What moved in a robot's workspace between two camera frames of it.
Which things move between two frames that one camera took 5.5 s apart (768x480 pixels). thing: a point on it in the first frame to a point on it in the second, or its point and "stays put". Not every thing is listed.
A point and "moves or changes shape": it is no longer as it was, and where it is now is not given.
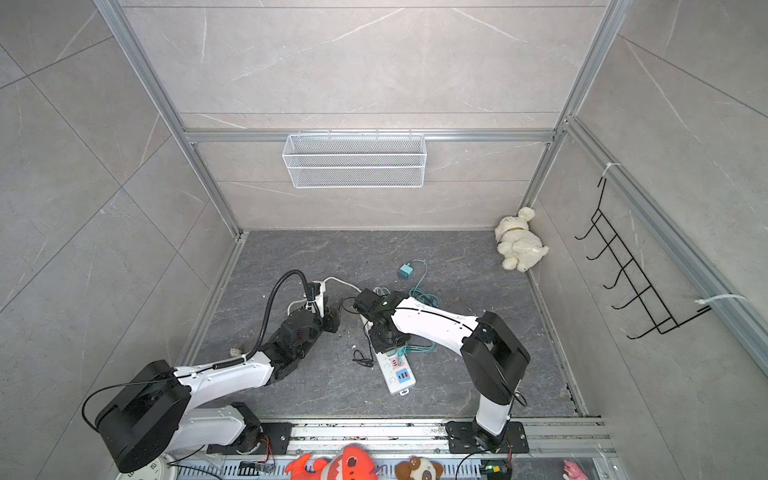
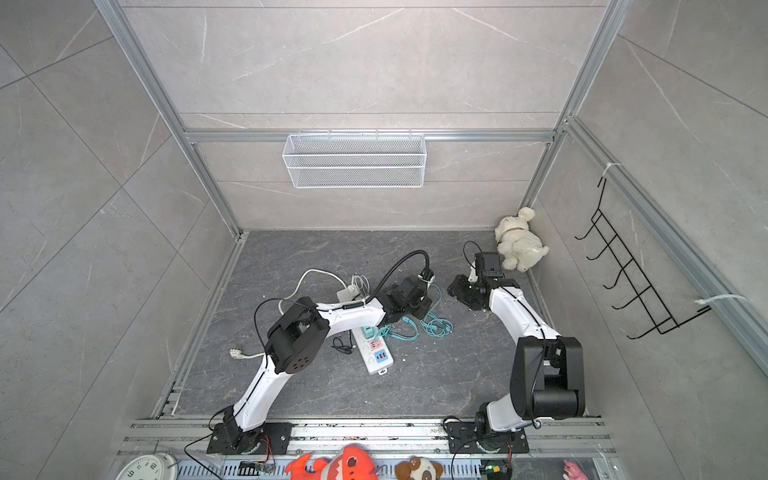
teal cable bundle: [426, 297] moves or changes shape
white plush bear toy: [519, 246] stays put
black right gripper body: [382, 343] to [467, 291]
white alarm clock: [164, 468] stays put
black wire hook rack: [618, 251] stays put
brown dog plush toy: [418, 469] stays put
